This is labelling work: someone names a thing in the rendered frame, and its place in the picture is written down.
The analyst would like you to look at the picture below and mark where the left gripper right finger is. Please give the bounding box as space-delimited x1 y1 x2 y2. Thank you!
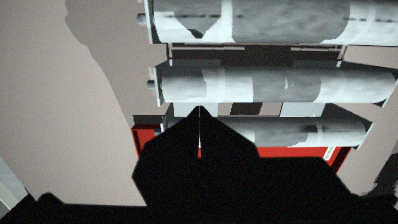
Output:
200 106 260 157

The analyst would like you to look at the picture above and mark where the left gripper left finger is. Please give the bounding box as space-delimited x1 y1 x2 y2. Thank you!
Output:
138 106 200 159

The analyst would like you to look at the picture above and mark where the red scrap tray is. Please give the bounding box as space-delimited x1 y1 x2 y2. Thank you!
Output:
131 124 352 174

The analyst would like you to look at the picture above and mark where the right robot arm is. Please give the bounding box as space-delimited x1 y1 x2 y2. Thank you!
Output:
363 194 398 224

